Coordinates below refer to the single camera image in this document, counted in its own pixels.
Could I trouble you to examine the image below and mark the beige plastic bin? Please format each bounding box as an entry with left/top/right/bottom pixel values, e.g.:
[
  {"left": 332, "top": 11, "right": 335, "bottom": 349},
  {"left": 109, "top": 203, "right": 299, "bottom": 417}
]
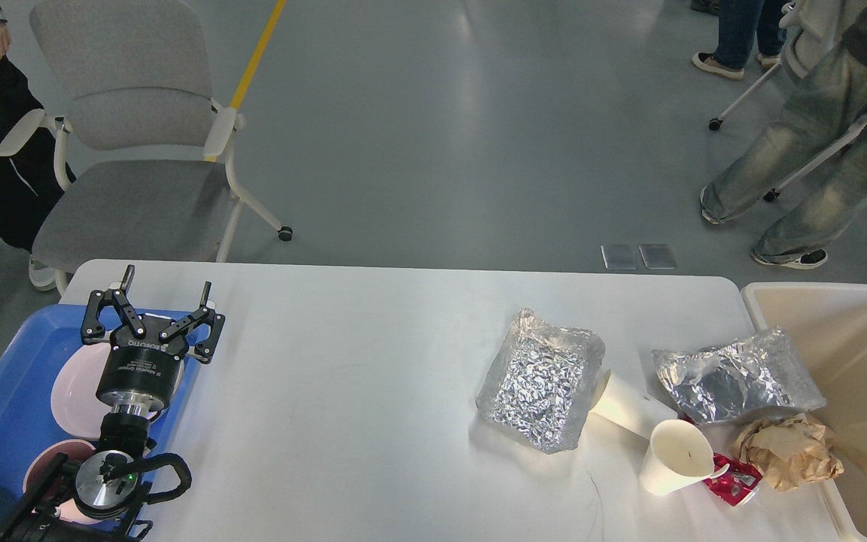
[{"left": 742, "top": 282, "right": 867, "bottom": 541}]

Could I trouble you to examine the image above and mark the white paper cup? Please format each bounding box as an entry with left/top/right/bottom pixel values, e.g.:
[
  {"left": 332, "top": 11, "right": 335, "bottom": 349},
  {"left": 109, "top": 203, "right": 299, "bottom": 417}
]
[{"left": 637, "top": 419, "right": 716, "bottom": 496}]

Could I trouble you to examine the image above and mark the blue plastic tray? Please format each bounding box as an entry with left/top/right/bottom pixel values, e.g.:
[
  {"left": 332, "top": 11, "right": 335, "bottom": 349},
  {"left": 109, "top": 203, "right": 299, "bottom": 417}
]
[{"left": 0, "top": 305, "right": 201, "bottom": 542}]

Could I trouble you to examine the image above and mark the white office chair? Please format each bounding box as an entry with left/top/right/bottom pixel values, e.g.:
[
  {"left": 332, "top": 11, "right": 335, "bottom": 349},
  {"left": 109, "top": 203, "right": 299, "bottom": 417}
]
[{"left": 708, "top": 0, "right": 867, "bottom": 202}]

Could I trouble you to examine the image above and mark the pink mug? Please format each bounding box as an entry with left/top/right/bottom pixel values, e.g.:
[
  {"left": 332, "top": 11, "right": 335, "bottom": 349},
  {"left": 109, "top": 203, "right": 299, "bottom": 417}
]
[{"left": 23, "top": 439, "right": 103, "bottom": 524}]

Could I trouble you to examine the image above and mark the person in blue jeans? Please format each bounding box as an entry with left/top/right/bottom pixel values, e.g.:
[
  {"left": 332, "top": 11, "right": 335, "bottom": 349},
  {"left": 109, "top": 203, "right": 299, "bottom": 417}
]
[{"left": 692, "top": 1, "right": 786, "bottom": 81}]

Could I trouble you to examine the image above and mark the brown paper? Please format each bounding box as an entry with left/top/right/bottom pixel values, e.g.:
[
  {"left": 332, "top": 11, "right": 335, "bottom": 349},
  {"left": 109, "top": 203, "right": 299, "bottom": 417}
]
[{"left": 732, "top": 414, "right": 845, "bottom": 492}]

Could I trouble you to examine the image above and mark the silver foil bag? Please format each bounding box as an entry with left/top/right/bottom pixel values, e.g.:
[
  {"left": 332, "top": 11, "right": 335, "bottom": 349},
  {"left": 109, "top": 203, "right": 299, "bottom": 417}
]
[
  {"left": 476, "top": 309, "right": 606, "bottom": 454},
  {"left": 653, "top": 328, "right": 828, "bottom": 425}
]

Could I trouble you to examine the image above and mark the white paper sheet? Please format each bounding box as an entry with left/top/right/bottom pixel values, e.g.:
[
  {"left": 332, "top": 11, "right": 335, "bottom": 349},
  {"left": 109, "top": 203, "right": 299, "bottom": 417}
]
[{"left": 591, "top": 370, "right": 678, "bottom": 440}]

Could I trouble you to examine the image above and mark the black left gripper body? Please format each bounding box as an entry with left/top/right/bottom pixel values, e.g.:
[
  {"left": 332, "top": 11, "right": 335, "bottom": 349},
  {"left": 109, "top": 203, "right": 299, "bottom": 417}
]
[{"left": 96, "top": 316, "right": 188, "bottom": 412}]

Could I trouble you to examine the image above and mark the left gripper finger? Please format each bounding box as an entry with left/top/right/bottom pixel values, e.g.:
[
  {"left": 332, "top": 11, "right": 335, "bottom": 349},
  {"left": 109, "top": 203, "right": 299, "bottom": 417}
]
[
  {"left": 160, "top": 282, "right": 226, "bottom": 365},
  {"left": 81, "top": 265, "right": 145, "bottom": 347}
]

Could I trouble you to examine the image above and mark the red item under arm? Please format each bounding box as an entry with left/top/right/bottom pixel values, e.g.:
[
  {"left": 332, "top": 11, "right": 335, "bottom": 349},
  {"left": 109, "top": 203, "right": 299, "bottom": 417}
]
[{"left": 703, "top": 453, "right": 762, "bottom": 507}]

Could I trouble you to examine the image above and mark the pink plate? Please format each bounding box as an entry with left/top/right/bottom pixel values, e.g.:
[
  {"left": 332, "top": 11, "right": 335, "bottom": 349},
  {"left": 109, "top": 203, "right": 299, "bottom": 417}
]
[{"left": 50, "top": 343, "right": 184, "bottom": 439}]

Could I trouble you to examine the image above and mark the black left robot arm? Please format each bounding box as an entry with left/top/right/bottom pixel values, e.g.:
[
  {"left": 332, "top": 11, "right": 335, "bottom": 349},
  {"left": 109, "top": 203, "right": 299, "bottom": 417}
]
[{"left": 0, "top": 265, "right": 226, "bottom": 541}]

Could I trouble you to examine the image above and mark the grey office chair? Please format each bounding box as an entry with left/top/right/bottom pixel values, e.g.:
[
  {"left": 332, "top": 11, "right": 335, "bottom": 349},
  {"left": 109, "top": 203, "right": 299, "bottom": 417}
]
[{"left": 0, "top": 1, "right": 293, "bottom": 291}]

